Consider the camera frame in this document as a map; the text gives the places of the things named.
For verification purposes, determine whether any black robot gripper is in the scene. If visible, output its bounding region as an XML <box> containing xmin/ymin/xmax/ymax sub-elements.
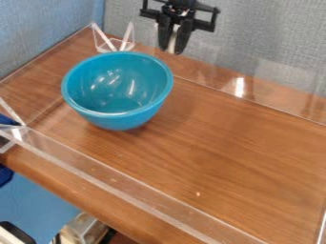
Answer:
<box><xmin>141</xmin><ymin>0</ymin><xmax>221</xmax><ymax>54</ymax></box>

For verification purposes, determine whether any blue plastic bowl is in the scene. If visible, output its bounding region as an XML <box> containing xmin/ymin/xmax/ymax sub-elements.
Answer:
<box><xmin>62</xmin><ymin>51</ymin><xmax>174</xmax><ymax>131</ymax></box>

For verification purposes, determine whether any brown and white plush mushroom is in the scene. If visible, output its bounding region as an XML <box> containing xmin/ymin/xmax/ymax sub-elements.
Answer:
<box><xmin>166</xmin><ymin>31</ymin><xmax>177</xmax><ymax>54</ymax></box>

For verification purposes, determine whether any clear acrylic front barrier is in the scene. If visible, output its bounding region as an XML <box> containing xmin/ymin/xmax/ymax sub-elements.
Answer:
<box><xmin>0</xmin><ymin>97</ymin><xmax>266</xmax><ymax>244</ymax></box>

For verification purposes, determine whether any blue cloth at left edge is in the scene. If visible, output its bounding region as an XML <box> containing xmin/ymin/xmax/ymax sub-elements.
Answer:
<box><xmin>0</xmin><ymin>113</ymin><xmax>20</xmax><ymax>187</ymax></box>

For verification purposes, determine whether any grey metal table leg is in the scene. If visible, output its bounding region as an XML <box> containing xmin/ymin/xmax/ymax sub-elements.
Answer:
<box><xmin>51</xmin><ymin>213</ymin><xmax>108</xmax><ymax>244</ymax></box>

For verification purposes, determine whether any black object bottom left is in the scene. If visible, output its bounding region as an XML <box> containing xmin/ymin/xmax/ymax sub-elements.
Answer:
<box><xmin>0</xmin><ymin>221</ymin><xmax>38</xmax><ymax>244</ymax></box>

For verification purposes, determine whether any clear acrylic corner bracket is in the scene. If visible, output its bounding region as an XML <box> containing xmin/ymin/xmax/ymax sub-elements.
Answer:
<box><xmin>91</xmin><ymin>22</ymin><xmax>135</xmax><ymax>53</ymax></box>

